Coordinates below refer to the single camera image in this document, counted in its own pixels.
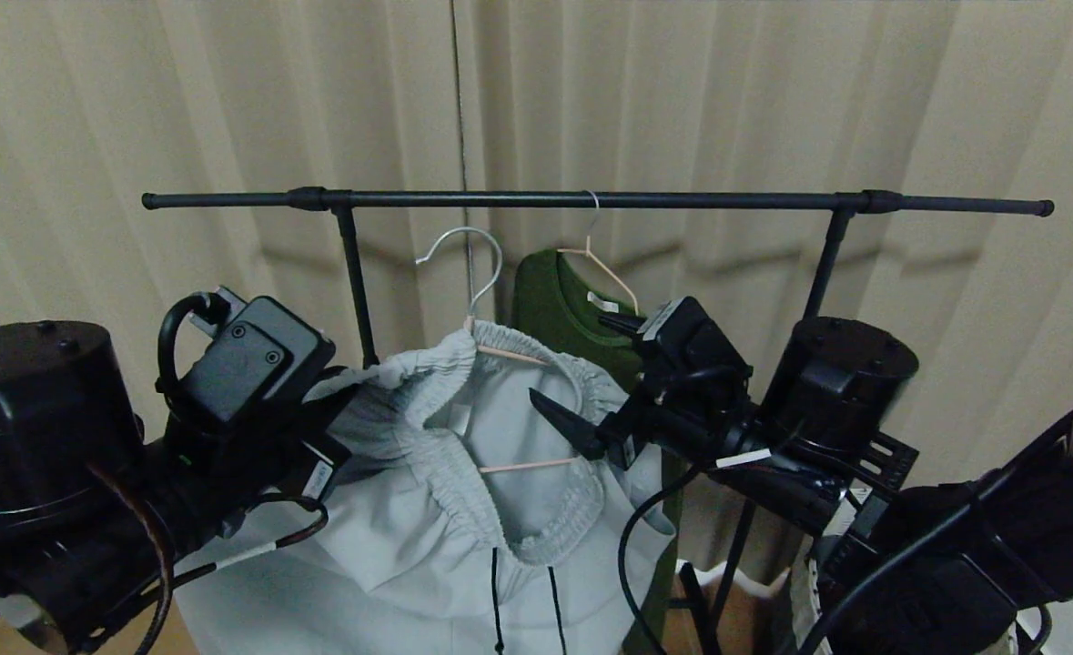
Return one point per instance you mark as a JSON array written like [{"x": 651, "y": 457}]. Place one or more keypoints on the pink clothes hanger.
[
  {"x": 497, "y": 264},
  {"x": 609, "y": 277}
]

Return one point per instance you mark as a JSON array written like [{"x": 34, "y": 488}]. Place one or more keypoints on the green printed shirt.
[{"x": 545, "y": 309}]

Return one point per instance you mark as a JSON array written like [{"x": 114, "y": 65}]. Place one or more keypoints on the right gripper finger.
[
  {"x": 625, "y": 325},
  {"x": 577, "y": 428}
]

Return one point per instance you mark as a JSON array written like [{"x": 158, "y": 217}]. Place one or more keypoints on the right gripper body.
[{"x": 727, "y": 446}]

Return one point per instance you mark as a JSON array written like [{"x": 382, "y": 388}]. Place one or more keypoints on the beige curtain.
[{"x": 181, "y": 109}]

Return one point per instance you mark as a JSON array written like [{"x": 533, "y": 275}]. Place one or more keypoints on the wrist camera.
[
  {"x": 245, "y": 364},
  {"x": 691, "y": 346}
]

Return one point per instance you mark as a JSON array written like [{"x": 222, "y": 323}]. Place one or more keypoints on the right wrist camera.
[{"x": 691, "y": 346}]

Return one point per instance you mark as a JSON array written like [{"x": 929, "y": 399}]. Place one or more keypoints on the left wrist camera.
[{"x": 245, "y": 364}]

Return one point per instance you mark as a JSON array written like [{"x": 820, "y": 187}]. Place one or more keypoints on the white laundry basket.
[{"x": 804, "y": 591}]

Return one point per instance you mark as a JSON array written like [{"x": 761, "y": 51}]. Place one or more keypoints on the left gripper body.
[{"x": 136, "y": 518}]

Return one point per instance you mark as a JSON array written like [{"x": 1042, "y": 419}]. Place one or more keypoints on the pale grey garment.
[{"x": 409, "y": 546}]

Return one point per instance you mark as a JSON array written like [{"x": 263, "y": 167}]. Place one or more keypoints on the black clothes rack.
[{"x": 682, "y": 199}]

